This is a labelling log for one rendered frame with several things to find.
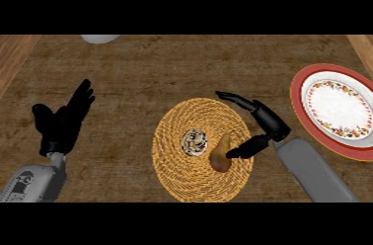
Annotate white rounded object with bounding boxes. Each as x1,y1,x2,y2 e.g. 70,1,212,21
78,35,121,45

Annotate round woven wicker placemat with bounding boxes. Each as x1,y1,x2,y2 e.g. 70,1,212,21
150,97,256,204

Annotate brown cloth table mat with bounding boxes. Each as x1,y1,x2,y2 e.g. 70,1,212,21
0,35,373,204

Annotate speckled cupcake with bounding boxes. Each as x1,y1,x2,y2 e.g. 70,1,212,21
181,128,209,157

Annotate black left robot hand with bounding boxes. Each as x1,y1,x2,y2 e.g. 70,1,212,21
31,78,95,158

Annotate red-rimmed floral white plate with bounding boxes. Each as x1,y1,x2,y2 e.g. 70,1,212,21
289,62,373,162

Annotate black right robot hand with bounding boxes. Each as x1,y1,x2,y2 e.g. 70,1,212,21
213,90,293,160

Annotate brown pear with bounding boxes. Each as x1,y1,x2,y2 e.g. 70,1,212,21
208,132,234,174

